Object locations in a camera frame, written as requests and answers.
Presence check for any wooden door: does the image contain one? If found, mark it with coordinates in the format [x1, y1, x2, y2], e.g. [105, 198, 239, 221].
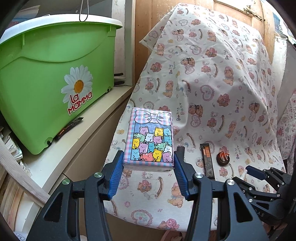
[135, 0, 275, 80]

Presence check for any bear-print table cloth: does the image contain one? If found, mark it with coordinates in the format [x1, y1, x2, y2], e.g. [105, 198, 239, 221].
[102, 2, 286, 231]

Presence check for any patterned cushion right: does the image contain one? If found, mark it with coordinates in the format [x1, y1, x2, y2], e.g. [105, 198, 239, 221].
[276, 89, 296, 160]

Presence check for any stack of old books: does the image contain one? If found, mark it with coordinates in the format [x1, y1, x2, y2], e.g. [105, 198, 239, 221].
[1, 126, 31, 230]

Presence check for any black pen on cabinet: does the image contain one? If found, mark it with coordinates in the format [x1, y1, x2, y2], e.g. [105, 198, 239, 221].
[54, 117, 83, 141]

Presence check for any pastel bear tissue pack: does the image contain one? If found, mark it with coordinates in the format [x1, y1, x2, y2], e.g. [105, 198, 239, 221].
[123, 108, 174, 172]

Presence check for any white cabinet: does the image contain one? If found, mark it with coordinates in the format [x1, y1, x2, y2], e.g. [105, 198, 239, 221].
[14, 85, 136, 235]

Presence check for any green plastic storage bin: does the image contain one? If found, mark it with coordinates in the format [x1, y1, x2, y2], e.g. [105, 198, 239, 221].
[1, 14, 122, 155]

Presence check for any black orange sachet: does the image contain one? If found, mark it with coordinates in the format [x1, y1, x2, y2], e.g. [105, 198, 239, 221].
[200, 143, 215, 180]

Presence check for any black round hair tie ornament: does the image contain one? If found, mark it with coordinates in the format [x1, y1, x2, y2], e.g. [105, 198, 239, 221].
[216, 151, 230, 166]

